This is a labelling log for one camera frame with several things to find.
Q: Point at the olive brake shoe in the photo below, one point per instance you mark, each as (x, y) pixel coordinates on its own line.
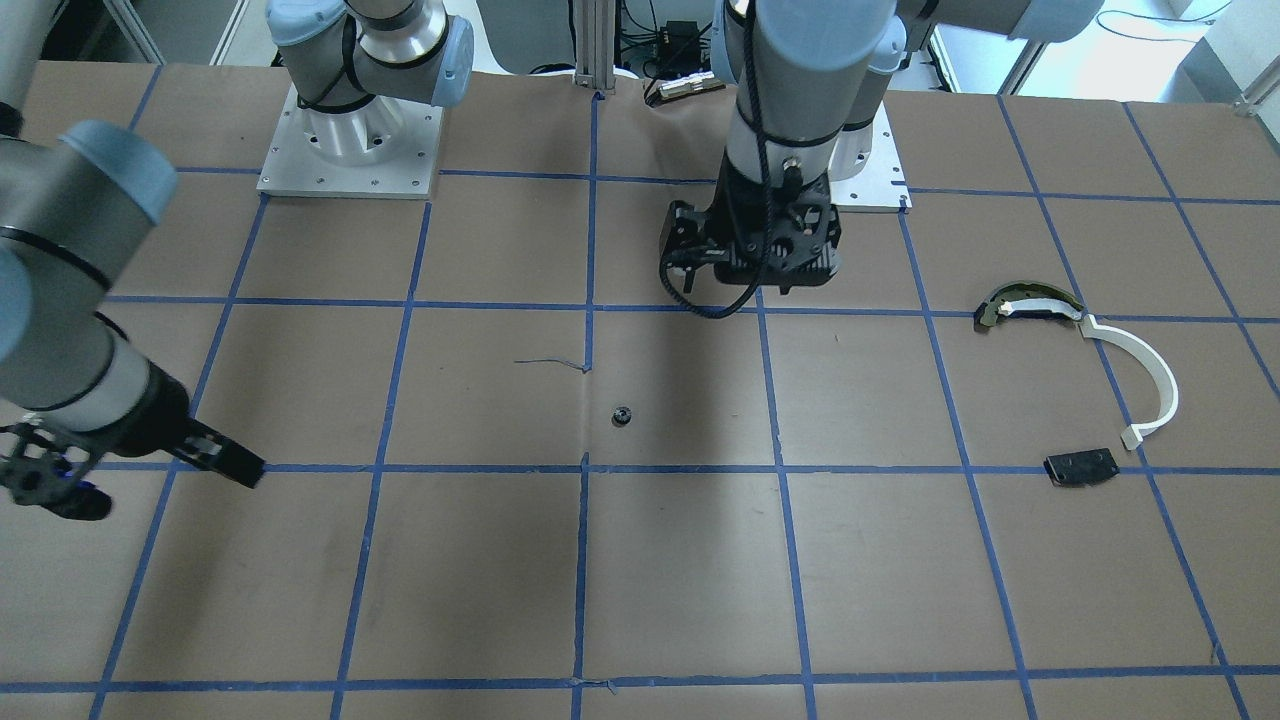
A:
(1027, 300)

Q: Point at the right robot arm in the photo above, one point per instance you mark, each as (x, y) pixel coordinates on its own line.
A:
(74, 214)

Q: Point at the aluminium frame post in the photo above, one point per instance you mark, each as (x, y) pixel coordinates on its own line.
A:
(594, 35)

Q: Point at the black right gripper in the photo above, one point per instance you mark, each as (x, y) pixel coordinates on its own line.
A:
(163, 409)

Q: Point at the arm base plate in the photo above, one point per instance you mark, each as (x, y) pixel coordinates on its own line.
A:
(387, 150)
(865, 171)

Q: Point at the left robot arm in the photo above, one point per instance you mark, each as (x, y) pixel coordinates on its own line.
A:
(810, 77)

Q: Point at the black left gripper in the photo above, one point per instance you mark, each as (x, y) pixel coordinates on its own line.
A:
(688, 232)

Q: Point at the black rectangular plastic part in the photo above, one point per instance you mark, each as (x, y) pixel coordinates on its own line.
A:
(1079, 469)

